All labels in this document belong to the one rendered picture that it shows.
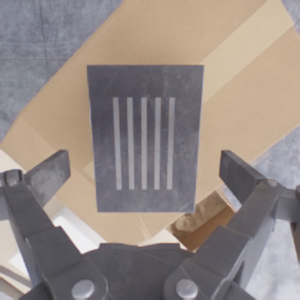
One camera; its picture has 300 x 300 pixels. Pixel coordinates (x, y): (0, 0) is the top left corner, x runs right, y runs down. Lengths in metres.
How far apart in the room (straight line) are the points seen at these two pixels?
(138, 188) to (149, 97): 0.11
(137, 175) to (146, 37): 0.19
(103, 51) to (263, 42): 0.23
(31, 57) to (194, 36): 1.13
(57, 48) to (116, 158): 1.11
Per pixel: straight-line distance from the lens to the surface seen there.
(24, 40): 1.41
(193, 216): 1.00
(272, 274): 1.99
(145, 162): 0.26
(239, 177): 0.17
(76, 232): 0.77
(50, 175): 0.18
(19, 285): 1.11
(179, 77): 0.25
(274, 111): 0.39
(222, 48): 0.36
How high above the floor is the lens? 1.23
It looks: 74 degrees down
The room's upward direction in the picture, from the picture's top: 179 degrees clockwise
